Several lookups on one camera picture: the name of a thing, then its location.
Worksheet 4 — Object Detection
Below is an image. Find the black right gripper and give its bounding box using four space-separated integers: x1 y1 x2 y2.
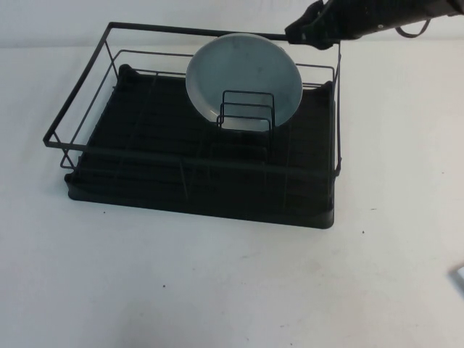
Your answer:
284 0 346 50

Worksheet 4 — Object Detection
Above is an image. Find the blue grey round plate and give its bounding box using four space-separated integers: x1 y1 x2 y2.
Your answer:
185 32 304 133

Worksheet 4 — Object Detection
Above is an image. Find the black plastic drip tray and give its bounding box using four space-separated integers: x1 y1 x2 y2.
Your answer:
62 64 336 231

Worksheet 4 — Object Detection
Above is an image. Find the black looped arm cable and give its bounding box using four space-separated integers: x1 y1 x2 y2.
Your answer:
394 17 432 39

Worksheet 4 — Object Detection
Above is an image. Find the black wire dish rack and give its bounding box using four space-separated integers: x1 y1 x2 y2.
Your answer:
42 21 344 199

